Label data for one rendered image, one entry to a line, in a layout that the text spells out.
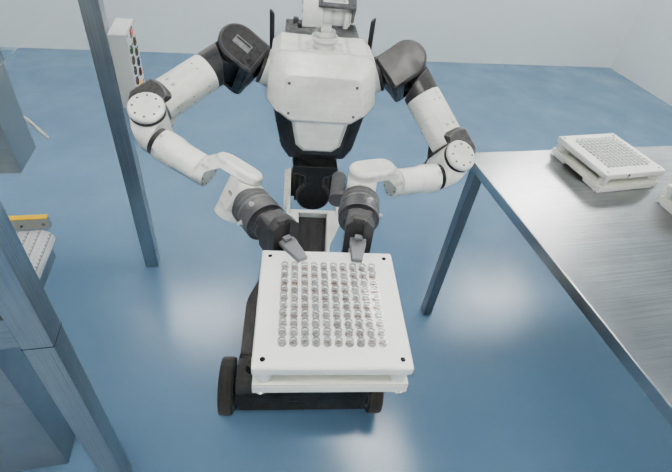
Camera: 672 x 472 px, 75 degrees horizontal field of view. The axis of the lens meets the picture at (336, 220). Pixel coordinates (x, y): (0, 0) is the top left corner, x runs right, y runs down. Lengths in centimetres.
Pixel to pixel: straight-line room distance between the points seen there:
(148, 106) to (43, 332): 50
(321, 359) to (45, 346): 62
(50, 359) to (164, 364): 86
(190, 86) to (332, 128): 36
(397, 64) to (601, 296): 76
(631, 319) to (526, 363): 97
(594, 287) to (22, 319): 127
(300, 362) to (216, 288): 149
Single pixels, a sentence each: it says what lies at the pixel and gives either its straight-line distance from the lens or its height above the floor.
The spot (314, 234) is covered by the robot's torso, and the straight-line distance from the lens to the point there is 134.
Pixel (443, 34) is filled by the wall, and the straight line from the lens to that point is 497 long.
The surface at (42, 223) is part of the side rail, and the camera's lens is 132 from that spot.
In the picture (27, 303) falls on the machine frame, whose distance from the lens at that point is 101.
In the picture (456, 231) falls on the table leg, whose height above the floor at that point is 53.
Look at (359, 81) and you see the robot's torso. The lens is 111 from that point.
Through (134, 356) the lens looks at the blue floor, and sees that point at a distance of 200.
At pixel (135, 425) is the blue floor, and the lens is 186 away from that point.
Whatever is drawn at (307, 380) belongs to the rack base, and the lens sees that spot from 73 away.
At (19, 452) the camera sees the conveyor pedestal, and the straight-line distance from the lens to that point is 180.
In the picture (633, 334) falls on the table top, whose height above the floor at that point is 85.
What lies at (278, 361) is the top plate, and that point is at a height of 103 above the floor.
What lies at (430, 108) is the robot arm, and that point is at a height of 115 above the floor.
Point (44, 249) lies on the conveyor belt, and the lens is 129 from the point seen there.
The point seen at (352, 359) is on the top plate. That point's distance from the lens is 70.
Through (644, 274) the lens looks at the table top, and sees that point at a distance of 142.
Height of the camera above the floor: 162
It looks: 40 degrees down
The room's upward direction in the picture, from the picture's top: 8 degrees clockwise
